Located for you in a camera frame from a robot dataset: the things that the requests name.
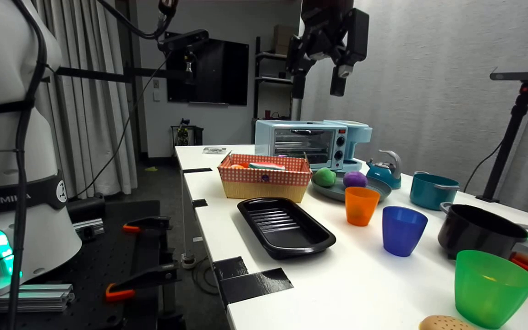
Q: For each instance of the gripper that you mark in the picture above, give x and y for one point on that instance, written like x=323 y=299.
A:
x=326 y=13

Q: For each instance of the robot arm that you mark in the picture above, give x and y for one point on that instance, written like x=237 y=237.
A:
x=2 y=105

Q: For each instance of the cardboard box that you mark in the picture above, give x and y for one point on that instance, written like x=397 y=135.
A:
x=284 y=39

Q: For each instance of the toy oven knob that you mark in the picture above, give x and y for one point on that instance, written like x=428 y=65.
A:
x=340 y=141
x=340 y=155

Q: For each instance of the toy oven door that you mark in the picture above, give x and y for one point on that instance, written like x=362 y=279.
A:
x=303 y=146

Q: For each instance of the light blue toy oven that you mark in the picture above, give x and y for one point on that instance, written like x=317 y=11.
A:
x=264 y=137

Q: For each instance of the green round plush toy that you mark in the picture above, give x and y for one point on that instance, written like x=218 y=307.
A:
x=324 y=177

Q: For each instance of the watermelon plush toy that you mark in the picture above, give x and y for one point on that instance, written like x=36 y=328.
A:
x=267 y=166

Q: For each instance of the purple round plush toy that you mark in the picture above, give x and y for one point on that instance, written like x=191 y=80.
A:
x=355 y=179

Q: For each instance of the orange checkered box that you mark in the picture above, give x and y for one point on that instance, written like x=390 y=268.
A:
x=264 y=183

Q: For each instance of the black oven tray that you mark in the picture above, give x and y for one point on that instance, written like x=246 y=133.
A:
x=287 y=229

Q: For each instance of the black power box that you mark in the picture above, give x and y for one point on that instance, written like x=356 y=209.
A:
x=85 y=208

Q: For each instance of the black shelf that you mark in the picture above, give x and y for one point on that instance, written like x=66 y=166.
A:
x=273 y=80

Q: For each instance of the blue toy kettle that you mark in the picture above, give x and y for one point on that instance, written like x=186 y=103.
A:
x=383 y=173

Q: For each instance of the grey plate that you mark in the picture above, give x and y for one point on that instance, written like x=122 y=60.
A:
x=337 y=192

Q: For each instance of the small printed packet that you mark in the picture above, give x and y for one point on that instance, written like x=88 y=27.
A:
x=214 y=150

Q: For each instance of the orange plastic cup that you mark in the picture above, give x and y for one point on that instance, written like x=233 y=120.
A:
x=361 y=206

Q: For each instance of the small side table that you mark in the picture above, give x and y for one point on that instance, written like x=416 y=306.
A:
x=186 y=133

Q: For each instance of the teal pot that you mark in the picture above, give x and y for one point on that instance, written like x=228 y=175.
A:
x=431 y=192

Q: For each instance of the black tape strip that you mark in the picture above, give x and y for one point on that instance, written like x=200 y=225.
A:
x=197 y=170

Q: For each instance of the blue plastic cup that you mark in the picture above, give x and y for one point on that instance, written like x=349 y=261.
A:
x=403 y=231

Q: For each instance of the small black tape piece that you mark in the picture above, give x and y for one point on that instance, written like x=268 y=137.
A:
x=200 y=203

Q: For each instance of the black pot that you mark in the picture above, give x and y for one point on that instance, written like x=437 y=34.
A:
x=475 y=233

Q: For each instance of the grey curtain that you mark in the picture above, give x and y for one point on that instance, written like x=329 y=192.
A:
x=94 y=114

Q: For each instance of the large black tape patch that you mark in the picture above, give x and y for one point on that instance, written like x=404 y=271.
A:
x=250 y=284

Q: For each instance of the black orange clamp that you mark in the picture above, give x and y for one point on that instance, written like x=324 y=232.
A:
x=145 y=277
x=149 y=223

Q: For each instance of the green plastic cup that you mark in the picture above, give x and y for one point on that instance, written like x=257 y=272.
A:
x=491 y=288

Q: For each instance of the tan bread toy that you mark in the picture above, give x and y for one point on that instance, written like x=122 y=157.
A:
x=445 y=323

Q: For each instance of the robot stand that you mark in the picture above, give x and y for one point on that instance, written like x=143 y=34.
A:
x=108 y=256

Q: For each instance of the black wall monitor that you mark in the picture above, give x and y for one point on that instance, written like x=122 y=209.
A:
x=209 y=68

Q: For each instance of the camera on mount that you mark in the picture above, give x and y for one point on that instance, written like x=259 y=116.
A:
x=184 y=40

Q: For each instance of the wall switch plate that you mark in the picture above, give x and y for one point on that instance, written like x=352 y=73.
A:
x=156 y=90

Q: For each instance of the camera on tripod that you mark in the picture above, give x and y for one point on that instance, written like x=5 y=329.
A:
x=509 y=133

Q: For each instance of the aluminium rail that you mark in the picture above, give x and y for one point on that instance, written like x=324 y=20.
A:
x=35 y=295

